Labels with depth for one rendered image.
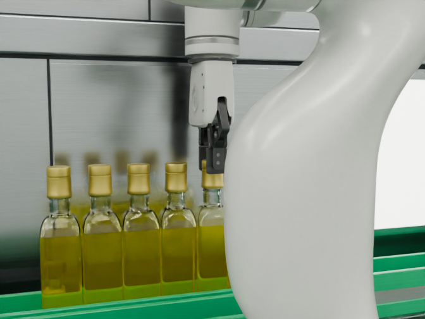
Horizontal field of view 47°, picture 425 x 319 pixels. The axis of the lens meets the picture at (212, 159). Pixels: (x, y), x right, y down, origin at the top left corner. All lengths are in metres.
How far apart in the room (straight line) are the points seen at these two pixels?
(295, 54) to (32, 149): 0.51
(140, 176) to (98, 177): 0.06
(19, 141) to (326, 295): 0.68
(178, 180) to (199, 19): 0.24
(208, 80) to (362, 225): 0.45
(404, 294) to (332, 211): 0.67
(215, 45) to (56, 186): 0.31
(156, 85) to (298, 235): 0.62
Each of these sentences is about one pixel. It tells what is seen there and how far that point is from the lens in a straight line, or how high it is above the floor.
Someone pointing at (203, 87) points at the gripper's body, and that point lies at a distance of 0.72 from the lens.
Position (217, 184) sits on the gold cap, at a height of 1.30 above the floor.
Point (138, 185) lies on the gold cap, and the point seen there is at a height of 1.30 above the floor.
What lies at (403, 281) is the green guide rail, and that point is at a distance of 0.94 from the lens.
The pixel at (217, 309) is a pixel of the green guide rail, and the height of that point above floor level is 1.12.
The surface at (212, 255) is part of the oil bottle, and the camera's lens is 0.77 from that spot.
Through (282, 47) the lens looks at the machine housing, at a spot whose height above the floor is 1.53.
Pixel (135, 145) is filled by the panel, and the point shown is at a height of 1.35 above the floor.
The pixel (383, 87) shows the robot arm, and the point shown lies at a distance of 0.30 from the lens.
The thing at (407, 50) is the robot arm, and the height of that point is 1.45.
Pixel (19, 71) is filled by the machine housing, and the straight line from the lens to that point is 0.89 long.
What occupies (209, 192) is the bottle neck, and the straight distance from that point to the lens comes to 0.77.
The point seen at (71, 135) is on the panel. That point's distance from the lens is 0.86.
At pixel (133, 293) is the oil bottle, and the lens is 0.77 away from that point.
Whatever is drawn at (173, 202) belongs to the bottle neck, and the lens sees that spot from 0.75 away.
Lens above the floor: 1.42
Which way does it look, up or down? 6 degrees down
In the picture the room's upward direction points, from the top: straight up
